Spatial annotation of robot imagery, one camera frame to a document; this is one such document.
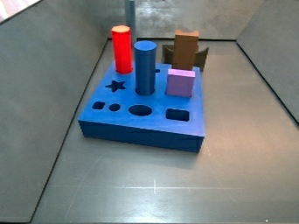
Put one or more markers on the light blue square-circle peg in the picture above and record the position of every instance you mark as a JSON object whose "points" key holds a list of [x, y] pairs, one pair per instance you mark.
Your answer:
{"points": [[130, 17]]}

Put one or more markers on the blue shape sorter board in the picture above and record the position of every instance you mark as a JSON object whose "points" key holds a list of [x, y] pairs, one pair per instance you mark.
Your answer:
{"points": [[158, 120]]}

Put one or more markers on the dark blue cylinder peg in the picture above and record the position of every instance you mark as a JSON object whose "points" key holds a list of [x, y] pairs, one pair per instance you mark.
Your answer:
{"points": [[144, 67]]}

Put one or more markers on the brown notched block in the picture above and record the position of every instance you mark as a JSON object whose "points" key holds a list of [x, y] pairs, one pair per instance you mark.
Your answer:
{"points": [[184, 49]]}

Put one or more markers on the red hexagonal peg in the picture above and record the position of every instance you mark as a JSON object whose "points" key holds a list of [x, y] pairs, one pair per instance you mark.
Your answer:
{"points": [[121, 48]]}

